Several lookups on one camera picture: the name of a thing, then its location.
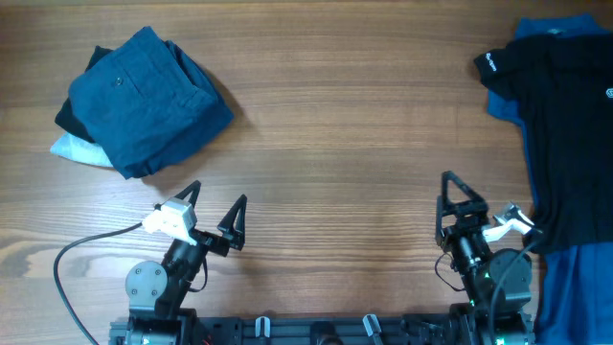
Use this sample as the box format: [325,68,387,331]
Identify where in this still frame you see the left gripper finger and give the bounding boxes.
[154,180,201,210]
[217,195,247,251]

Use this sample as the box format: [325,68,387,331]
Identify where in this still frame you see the black polo shirt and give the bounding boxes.
[474,34,612,254]

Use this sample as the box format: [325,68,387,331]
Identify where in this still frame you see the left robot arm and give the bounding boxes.
[109,181,247,345]

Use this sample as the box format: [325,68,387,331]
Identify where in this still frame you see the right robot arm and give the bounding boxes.
[435,171,535,344]

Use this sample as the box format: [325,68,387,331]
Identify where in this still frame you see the folded navy blue shorts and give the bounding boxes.
[68,27,234,179]

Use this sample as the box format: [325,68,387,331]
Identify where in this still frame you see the blue polo shirt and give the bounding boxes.
[488,14,612,344]

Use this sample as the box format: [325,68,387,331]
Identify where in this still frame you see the folded white garment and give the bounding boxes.
[50,132,112,168]

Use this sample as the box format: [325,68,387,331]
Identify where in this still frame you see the folded black garment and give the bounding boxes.
[55,46,112,144]

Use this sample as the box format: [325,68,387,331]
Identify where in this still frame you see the left black cable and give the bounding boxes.
[53,221,145,345]

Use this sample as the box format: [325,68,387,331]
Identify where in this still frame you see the black cable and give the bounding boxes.
[53,221,145,345]
[487,228,545,345]

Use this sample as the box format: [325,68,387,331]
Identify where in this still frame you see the right black cable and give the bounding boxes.
[487,228,545,345]

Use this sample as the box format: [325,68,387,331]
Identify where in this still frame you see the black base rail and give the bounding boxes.
[108,313,536,345]

